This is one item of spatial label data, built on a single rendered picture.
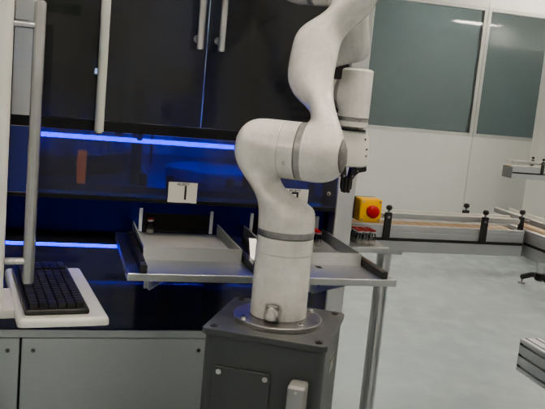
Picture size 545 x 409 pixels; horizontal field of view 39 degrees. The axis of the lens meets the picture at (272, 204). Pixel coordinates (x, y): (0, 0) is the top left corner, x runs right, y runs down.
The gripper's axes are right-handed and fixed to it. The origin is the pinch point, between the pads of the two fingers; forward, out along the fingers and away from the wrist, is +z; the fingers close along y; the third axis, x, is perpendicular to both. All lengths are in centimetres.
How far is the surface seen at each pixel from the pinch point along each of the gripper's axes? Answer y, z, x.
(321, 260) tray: 5.6, 20.9, 2.5
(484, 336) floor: -171, 111, -194
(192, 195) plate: 38.1, 8.7, -23.3
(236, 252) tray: 29.6, 19.5, 2.5
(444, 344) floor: -138, 111, -180
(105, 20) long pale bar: 66, -38, -16
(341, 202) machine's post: -8.3, 8.6, -23.6
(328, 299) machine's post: -7.4, 39.6, -23.5
